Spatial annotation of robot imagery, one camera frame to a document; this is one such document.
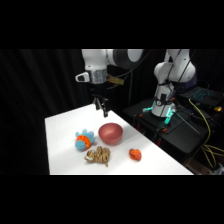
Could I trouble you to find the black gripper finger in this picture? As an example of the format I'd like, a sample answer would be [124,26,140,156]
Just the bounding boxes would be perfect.
[100,97,110,119]
[93,97,102,111]

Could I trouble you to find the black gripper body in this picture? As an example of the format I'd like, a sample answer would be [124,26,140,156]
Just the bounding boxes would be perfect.
[89,81,110,100]

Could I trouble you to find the red textured ball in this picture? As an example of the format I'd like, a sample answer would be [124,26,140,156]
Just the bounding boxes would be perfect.
[129,148,142,162]

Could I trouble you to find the pink bowl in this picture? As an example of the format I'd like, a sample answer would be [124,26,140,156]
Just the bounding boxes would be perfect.
[98,122,124,146]

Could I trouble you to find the blue and orange plush toy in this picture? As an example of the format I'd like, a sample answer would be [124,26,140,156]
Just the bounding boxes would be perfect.
[74,128,96,152]

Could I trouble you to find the brown spotted plush toy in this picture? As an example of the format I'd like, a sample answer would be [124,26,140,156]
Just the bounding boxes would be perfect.
[83,145,112,168]

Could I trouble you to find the black robot stand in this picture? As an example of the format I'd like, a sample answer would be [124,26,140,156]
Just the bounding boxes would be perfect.
[123,97,224,165]

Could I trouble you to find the black laptop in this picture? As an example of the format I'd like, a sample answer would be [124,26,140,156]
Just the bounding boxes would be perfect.
[179,85,224,108]

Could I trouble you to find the tan wrist mount piece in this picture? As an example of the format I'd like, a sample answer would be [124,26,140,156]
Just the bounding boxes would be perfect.
[106,74,125,89]

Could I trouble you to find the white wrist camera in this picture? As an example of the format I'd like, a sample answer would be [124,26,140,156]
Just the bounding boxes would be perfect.
[75,72,91,84]

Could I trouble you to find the yellow cable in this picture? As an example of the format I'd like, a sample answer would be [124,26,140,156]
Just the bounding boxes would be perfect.
[187,97,224,170]

